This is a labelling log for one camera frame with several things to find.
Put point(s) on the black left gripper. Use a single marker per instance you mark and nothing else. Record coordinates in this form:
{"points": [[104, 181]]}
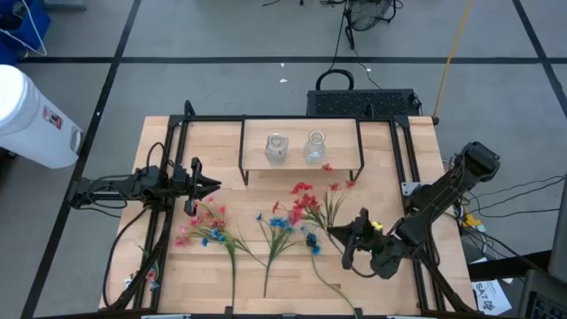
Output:
{"points": [[181, 184]]}

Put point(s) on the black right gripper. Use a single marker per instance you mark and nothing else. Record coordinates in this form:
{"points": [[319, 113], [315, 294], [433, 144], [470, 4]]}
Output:
{"points": [[376, 243]]}

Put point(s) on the dark blue artificial flower stem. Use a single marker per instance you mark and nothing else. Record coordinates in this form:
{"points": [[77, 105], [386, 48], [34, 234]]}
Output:
{"points": [[312, 241]]}

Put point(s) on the pink artificial flower bunch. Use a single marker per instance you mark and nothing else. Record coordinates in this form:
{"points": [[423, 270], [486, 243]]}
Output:
{"points": [[182, 241]]}

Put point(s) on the red artificial flower bunch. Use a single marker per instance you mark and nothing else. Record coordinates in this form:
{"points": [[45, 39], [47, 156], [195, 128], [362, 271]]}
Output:
{"points": [[305, 201]]}

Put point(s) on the light blue artificial flower bunch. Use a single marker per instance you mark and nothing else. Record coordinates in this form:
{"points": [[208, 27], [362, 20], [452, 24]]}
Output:
{"points": [[278, 222]]}

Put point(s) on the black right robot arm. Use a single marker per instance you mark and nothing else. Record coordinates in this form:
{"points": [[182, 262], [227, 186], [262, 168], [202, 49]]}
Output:
{"points": [[443, 195]]}

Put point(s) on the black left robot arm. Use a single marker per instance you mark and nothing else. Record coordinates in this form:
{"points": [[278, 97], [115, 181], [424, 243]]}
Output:
{"points": [[111, 188]]}

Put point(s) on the yellow tape tag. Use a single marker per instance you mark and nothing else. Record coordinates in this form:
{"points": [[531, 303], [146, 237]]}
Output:
{"points": [[377, 225]]}

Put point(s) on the square faceted glass vase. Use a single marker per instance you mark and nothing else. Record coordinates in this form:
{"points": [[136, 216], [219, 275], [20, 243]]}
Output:
{"points": [[277, 148]]}

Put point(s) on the round glass vase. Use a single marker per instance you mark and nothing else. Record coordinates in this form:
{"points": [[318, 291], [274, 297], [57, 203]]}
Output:
{"points": [[315, 148]]}

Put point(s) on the small loose flower sprig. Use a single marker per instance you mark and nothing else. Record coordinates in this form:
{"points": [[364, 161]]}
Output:
{"points": [[151, 275]]}

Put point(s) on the yellow plug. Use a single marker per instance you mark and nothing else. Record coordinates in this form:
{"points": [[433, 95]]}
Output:
{"points": [[470, 220]]}

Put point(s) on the white printed paper sheet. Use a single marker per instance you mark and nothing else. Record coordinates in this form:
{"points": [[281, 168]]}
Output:
{"points": [[489, 299]]}

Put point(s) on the white trash bin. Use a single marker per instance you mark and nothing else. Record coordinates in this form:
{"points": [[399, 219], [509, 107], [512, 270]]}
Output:
{"points": [[31, 124]]}

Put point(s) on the black keyboard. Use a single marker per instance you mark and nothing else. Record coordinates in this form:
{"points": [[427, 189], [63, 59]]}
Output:
{"points": [[547, 306]]}

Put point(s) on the black floor fan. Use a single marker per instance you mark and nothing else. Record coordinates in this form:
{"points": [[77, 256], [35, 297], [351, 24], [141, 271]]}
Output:
{"points": [[367, 15]]}

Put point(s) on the blue storage tub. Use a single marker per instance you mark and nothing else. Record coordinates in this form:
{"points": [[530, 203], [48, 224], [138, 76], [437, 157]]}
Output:
{"points": [[35, 22]]}

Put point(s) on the black aluminium rig frame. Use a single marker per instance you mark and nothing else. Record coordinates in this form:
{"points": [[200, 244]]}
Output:
{"points": [[208, 119]]}

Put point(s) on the wooden shelf with black frame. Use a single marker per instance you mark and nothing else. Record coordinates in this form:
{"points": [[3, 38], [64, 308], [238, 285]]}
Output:
{"points": [[336, 146]]}

